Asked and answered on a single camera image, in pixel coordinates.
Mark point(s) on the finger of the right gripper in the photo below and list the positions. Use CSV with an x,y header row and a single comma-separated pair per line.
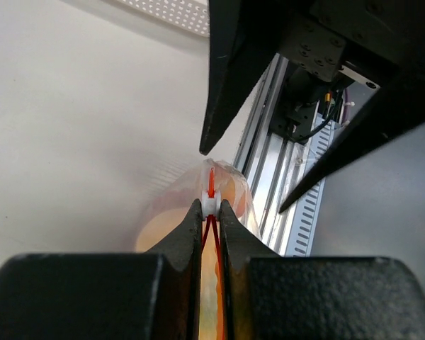
x,y
394,110
244,38

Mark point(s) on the peach fruit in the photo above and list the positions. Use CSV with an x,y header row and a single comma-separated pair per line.
x,y
235,189

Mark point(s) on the slotted white cable duct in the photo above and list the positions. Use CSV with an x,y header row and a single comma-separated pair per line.
x,y
303,214

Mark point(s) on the aluminium mounting rail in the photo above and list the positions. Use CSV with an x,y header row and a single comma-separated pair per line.
x,y
266,159

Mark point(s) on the white perforated plastic basket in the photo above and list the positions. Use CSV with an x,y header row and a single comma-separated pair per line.
x,y
188,15

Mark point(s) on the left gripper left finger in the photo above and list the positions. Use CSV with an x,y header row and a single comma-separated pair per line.
x,y
149,295

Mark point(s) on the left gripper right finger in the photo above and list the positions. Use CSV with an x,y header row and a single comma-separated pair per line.
x,y
268,296

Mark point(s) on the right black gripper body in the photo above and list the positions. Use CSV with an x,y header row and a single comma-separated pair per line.
x,y
357,38

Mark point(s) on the clear zip top bag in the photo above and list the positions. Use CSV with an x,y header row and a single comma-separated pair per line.
x,y
189,187

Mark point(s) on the orange fruit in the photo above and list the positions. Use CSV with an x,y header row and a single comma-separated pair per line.
x,y
210,313

